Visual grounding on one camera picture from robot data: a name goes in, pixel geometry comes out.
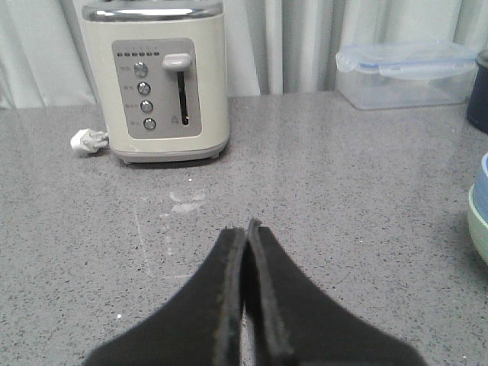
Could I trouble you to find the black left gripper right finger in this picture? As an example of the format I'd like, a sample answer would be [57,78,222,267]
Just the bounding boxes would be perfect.
[247,220,425,365]

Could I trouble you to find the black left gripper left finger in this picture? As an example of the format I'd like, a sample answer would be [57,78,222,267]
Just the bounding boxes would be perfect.
[85,229,245,365]

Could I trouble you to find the light green bowl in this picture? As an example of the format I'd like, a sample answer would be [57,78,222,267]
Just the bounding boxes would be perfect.
[467,185,488,263]

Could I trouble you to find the light blue bowl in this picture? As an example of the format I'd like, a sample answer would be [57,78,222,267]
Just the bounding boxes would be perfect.
[473,154,488,222]

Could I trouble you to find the white power plug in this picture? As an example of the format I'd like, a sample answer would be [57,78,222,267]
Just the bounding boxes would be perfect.
[70,129,109,156]

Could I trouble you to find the clear plastic food container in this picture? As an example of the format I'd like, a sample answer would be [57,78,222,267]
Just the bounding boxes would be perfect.
[335,40,477,110]

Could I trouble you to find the cream white toaster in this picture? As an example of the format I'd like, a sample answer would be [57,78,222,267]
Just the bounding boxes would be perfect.
[82,1,230,163]

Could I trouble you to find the white curtain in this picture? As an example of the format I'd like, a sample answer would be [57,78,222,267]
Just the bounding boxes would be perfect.
[1,1,487,109]

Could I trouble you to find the blue saucepan with handle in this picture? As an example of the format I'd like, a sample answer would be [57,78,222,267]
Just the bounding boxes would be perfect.
[467,50,488,133]

